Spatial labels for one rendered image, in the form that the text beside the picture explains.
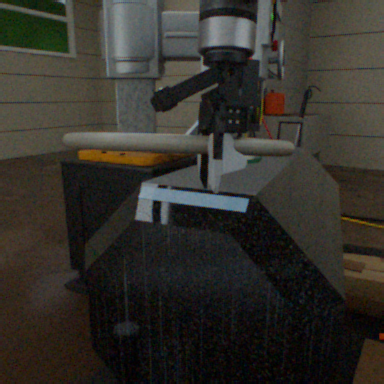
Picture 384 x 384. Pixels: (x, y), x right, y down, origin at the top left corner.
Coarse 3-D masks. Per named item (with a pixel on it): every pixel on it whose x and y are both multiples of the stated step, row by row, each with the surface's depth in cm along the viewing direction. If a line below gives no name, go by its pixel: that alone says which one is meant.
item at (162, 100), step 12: (204, 72) 55; (216, 72) 56; (180, 84) 55; (192, 84) 55; (204, 84) 55; (156, 96) 54; (168, 96) 54; (180, 96) 55; (156, 108) 55; (168, 108) 56
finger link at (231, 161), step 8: (224, 136) 57; (208, 144) 58; (224, 144) 57; (232, 144) 57; (208, 152) 57; (224, 152) 57; (232, 152) 57; (208, 160) 57; (216, 160) 55; (224, 160) 57; (232, 160) 57; (240, 160) 57; (208, 168) 57; (216, 168) 56; (224, 168) 57; (232, 168) 57; (240, 168) 57; (208, 176) 57; (216, 176) 56; (216, 184) 57; (216, 192) 58
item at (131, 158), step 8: (80, 152) 194; (88, 152) 193; (96, 152) 193; (104, 152) 189; (112, 152) 192; (120, 152) 194; (128, 152) 192; (136, 152) 192; (96, 160) 190; (104, 160) 187; (112, 160) 185; (120, 160) 182; (128, 160) 180; (136, 160) 178; (144, 160) 176; (152, 160) 177; (160, 160) 182; (168, 160) 189
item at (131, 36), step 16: (112, 16) 174; (128, 16) 172; (144, 16) 174; (160, 16) 180; (176, 16) 181; (192, 16) 181; (112, 32) 176; (128, 32) 174; (144, 32) 176; (160, 32) 181; (176, 32) 182; (192, 32) 182; (112, 48) 178; (128, 48) 176; (144, 48) 177; (160, 48) 183; (176, 48) 184; (192, 48) 185
